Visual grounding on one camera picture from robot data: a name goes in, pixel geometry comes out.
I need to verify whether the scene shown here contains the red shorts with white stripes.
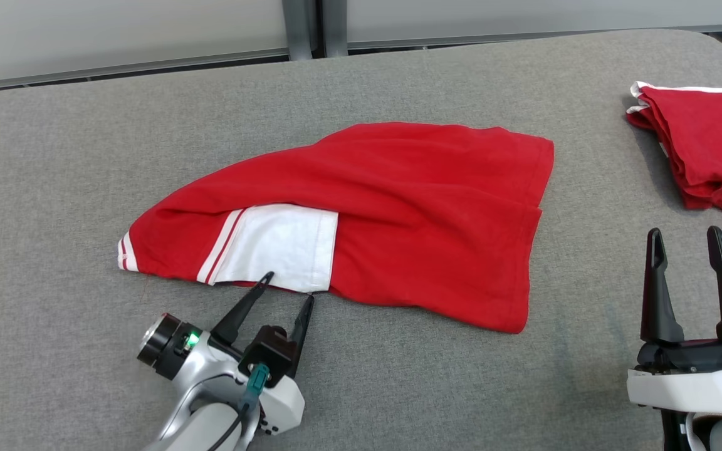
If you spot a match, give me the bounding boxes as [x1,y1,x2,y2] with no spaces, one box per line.
[625,81,722,224]

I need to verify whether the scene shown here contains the grey partition post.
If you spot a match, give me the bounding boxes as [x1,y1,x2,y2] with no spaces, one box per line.
[281,0,315,61]
[322,0,349,58]

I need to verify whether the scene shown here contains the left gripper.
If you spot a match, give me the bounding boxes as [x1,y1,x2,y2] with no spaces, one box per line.
[137,271,315,381]

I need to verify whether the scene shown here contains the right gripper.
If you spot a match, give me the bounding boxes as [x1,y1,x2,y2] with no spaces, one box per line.
[635,225,722,376]

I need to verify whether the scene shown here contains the black cable with teal connector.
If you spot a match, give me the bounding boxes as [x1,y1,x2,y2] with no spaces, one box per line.
[206,363,271,451]

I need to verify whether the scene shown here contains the grey fabric sofa seat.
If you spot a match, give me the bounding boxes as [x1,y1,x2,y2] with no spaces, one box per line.
[0,28,722,451]

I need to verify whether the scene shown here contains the red jersey number 23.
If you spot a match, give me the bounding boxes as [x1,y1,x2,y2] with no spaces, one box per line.
[117,122,555,334]

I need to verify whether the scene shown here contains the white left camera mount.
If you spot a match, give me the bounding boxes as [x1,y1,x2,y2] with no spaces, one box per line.
[236,370,306,436]

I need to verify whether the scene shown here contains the grey partition base rail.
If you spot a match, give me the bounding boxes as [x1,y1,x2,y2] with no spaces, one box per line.
[0,47,290,96]
[347,24,722,51]

